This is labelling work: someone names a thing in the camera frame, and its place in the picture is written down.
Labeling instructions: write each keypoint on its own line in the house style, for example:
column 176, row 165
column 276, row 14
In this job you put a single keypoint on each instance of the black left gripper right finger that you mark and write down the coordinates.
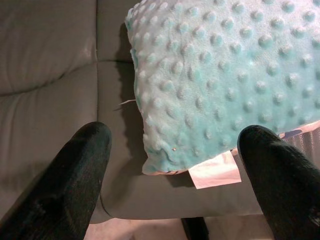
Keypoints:
column 287, row 190

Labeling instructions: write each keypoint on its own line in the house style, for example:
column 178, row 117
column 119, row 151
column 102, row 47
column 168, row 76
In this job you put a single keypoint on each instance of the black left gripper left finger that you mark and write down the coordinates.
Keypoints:
column 55, row 190

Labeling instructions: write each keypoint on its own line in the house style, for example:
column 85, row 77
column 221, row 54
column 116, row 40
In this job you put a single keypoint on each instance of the turquoise dotted pillow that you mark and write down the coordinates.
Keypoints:
column 212, row 75

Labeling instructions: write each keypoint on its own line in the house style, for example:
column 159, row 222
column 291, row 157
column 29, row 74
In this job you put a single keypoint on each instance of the grey-green leather sofa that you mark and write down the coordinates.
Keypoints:
column 50, row 100

